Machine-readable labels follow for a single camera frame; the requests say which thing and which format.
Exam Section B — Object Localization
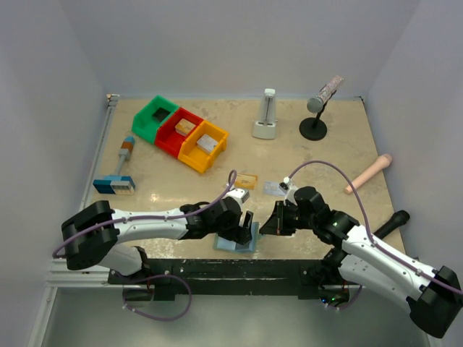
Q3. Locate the green card holder wallet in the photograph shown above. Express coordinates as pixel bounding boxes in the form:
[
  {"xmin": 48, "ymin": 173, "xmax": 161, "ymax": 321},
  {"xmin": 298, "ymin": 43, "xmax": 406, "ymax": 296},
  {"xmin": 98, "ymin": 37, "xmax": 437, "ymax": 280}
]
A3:
[{"xmin": 213, "ymin": 222, "xmax": 262, "ymax": 254}]

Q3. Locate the white VIP card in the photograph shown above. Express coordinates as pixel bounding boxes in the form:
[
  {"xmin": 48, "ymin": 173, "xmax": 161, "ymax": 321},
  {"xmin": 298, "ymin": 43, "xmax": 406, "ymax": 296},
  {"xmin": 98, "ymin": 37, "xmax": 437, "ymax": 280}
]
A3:
[{"xmin": 263, "ymin": 181, "xmax": 286, "ymax": 197}]

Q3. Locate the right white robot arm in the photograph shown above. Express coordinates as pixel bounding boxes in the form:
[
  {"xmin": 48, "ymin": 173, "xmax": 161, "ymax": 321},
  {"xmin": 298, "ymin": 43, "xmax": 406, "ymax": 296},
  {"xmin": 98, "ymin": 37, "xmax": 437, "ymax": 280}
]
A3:
[{"xmin": 260, "ymin": 187, "xmax": 462, "ymax": 338}]

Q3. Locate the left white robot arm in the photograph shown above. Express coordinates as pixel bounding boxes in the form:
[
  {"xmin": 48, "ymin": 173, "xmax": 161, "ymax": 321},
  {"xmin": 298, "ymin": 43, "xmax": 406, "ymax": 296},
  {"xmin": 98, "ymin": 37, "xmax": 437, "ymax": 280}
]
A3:
[{"xmin": 61, "ymin": 196, "xmax": 253, "ymax": 276}]

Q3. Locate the card stack in yellow bin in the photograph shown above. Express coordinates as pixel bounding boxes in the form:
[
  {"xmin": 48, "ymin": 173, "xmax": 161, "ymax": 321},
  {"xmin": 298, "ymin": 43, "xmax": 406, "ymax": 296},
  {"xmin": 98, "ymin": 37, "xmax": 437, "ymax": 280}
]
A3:
[{"xmin": 196, "ymin": 134, "xmax": 218, "ymax": 154}]

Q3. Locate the card stack in red bin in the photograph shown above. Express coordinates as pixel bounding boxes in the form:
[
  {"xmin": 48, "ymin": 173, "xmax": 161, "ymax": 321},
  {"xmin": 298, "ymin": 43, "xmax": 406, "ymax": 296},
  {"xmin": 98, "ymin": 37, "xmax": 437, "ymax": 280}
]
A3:
[{"xmin": 175, "ymin": 119, "xmax": 196, "ymax": 137}]

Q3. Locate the yellow plastic bin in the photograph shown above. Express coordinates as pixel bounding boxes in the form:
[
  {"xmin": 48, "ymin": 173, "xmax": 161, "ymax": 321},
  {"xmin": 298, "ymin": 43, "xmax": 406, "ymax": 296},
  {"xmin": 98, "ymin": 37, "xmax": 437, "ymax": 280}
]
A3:
[{"xmin": 177, "ymin": 120, "xmax": 229, "ymax": 174}]

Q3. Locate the white metronome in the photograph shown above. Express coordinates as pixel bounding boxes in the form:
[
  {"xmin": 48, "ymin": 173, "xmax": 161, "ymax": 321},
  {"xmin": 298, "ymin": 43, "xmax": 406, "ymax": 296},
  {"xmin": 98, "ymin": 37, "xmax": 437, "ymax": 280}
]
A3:
[{"xmin": 252, "ymin": 88, "xmax": 276, "ymax": 140}]

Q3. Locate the black microphone stand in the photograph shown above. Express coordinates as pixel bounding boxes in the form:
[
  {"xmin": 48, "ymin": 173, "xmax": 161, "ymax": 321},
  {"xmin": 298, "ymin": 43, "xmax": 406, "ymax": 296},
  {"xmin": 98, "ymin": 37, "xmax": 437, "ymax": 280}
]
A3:
[{"xmin": 299, "ymin": 95, "xmax": 327, "ymax": 141}]

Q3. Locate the red plastic bin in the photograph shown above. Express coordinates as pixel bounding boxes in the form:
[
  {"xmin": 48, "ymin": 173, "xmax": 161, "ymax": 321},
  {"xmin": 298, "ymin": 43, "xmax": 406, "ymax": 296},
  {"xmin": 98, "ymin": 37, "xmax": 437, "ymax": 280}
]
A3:
[{"xmin": 154, "ymin": 108, "xmax": 203, "ymax": 158}]

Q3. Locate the grey glitter microphone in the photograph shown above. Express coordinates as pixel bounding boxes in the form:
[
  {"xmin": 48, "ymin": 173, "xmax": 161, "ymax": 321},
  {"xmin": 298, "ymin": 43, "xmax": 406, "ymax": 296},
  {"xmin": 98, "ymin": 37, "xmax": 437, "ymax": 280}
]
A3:
[{"xmin": 307, "ymin": 75, "xmax": 344, "ymax": 113}]

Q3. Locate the toy block hammer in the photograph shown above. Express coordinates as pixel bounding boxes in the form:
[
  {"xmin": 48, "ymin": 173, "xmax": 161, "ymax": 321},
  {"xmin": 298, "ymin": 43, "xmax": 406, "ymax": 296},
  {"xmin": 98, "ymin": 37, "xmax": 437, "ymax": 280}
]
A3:
[{"xmin": 93, "ymin": 136, "xmax": 136, "ymax": 195}]

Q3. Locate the black item in green bin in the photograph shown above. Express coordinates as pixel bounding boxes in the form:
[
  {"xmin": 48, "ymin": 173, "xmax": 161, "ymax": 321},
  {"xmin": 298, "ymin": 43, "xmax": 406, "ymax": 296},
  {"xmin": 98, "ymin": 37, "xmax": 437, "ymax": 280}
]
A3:
[{"xmin": 152, "ymin": 108, "xmax": 170, "ymax": 123}]

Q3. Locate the green plastic bin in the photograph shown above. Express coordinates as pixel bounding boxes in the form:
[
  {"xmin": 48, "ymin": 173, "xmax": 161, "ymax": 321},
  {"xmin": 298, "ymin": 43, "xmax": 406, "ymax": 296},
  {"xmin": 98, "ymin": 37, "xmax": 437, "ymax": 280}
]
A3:
[{"xmin": 132, "ymin": 95, "xmax": 179, "ymax": 144}]

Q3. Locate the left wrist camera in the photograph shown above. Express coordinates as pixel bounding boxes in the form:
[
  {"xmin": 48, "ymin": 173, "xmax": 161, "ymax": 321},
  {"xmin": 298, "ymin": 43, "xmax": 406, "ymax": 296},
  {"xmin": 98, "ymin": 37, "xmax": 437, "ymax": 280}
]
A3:
[{"xmin": 226, "ymin": 188, "xmax": 250, "ymax": 207}]

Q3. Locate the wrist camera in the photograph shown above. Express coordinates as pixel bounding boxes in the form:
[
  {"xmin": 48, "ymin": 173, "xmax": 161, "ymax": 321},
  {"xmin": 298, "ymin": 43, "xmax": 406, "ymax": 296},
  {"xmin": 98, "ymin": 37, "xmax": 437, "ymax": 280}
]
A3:
[
  {"xmin": 279, "ymin": 176, "xmax": 298, "ymax": 204},
  {"xmin": 226, "ymin": 188, "xmax": 250, "ymax": 207}
]

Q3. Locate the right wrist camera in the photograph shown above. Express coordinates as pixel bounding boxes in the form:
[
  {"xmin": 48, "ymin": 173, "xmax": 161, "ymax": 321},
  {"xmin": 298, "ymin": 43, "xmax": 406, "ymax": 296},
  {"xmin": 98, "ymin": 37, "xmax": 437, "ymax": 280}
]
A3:
[{"xmin": 279, "ymin": 176, "xmax": 298, "ymax": 204}]

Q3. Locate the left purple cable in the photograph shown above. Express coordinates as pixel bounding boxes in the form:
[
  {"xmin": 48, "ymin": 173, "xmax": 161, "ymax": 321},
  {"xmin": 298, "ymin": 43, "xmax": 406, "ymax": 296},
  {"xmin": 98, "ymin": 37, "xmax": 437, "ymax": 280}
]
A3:
[{"xmin": 52, "ymin": 169, "xmax": 195, "ymax": 320}]

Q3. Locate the purple cable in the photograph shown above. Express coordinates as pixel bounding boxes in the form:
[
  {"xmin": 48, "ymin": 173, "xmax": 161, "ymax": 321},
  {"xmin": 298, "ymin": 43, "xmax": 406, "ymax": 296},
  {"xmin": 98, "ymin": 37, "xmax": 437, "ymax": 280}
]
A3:
[
  {"xmin": 52, "ymin": 169, "xmax": 195, "ymax": 320},
  {"xmin": 287, "ymin": 160, "xmax": 463, "ymax": 312}
]

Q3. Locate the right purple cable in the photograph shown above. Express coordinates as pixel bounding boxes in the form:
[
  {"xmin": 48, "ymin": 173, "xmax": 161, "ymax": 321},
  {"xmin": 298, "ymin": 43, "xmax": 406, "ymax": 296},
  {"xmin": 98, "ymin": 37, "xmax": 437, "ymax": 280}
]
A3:
[{"xmin": 287, "ymin": 160, "xmax": 463, "ymax": 312}]

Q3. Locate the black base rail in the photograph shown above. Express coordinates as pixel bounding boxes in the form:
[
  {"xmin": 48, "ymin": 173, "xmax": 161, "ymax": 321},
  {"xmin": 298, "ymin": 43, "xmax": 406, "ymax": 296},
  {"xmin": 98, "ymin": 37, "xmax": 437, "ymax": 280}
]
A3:
[{"xmin": 108, "ymin": 258, "xmax": 357, "ymax": 301}]

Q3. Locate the aluminium frame rail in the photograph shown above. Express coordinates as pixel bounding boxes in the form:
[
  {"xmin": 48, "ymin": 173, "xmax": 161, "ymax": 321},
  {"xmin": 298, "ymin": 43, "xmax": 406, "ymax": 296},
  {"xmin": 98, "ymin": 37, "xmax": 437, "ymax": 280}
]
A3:
[{"xmin": 27, "ymin": 94, "xmax": 120, "ymax": 346}]

